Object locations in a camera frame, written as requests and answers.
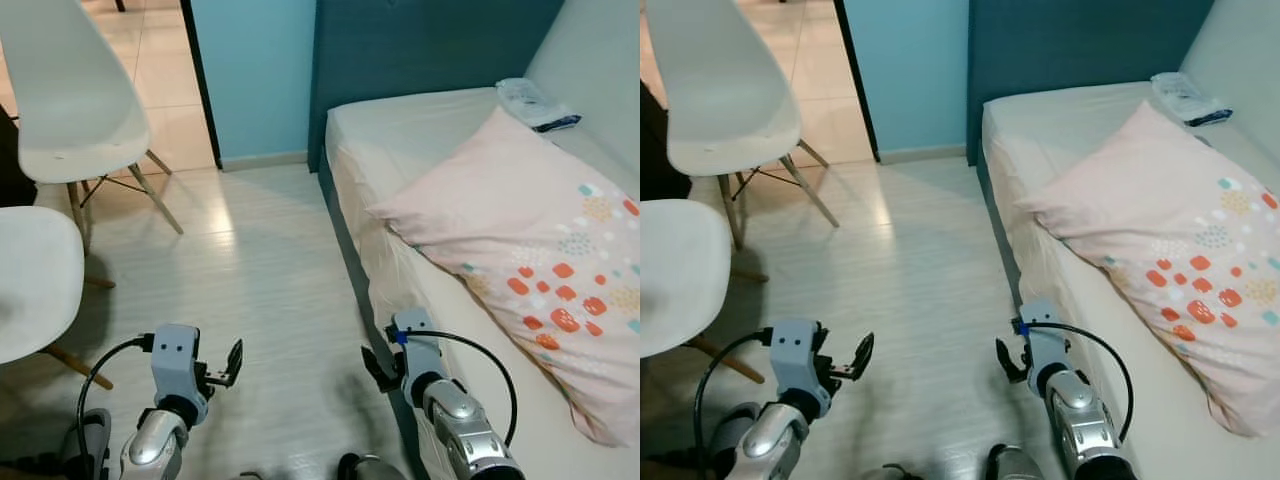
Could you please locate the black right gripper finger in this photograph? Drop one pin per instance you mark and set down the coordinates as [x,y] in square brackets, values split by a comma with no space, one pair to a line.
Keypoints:
[374,368]
[1007,360]

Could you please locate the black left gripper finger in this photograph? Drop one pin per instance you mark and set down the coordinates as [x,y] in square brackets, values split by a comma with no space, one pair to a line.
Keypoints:
[236,362]
[864,356]

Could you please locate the pink patterned pillow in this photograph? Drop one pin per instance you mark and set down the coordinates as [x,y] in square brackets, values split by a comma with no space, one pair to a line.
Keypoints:
[1180,210]
[520,210]

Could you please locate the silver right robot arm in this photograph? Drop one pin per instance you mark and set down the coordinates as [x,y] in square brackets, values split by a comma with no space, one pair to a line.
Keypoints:
[1085,420]
[465,430]

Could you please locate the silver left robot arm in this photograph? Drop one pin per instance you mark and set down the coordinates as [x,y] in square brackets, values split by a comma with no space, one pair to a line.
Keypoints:
[150,450]
[775,445]

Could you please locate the white chair with wooden legs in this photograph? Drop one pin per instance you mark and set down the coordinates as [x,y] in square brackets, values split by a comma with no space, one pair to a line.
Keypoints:
[35,280]
[720,90]
[70,90]
[680,270]

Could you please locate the right robot leg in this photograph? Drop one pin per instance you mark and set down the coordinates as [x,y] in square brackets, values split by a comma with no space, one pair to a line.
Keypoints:
[365,468]
[1010,465]

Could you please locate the robot leg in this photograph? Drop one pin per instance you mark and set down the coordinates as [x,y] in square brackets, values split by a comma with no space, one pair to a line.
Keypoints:
[1010,465]
[365,468]
[735,440]
[90,440]

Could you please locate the left robot leg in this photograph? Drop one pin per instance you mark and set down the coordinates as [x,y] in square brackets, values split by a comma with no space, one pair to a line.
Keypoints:
[90,440]
[735,440]

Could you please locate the white bed mattress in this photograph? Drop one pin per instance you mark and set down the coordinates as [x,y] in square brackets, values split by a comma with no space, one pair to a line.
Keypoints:
[400,150]
[1060,140]

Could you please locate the black bulky object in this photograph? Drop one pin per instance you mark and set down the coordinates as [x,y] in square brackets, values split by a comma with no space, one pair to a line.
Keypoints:
[660,160]
[12,170]

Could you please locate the folded white and blue cloth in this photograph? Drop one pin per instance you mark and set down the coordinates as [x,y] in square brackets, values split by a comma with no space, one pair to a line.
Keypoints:
[530,100]
[1185,97]

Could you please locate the large white upright cushion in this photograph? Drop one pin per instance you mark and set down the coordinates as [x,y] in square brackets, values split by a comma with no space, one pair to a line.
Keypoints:
[1245,60]
[600,70]

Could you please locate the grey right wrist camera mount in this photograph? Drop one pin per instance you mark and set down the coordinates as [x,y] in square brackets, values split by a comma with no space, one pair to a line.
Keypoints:
[1042,335]
[420,345]

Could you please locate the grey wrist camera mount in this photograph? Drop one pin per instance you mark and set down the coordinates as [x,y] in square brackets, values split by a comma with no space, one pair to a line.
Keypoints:
[175,360]
[420,345]
[795,355]
[1042,335]

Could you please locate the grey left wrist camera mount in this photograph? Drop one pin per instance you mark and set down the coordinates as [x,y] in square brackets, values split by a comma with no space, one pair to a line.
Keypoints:
[175,360]
[795,355]

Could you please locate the black door frame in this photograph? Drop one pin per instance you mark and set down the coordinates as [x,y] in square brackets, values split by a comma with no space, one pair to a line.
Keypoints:
[855,80]
[197,80]

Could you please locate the dark blue bed frame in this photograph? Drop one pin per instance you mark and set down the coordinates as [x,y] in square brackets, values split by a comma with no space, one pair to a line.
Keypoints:
[1080,45]
[420,50]

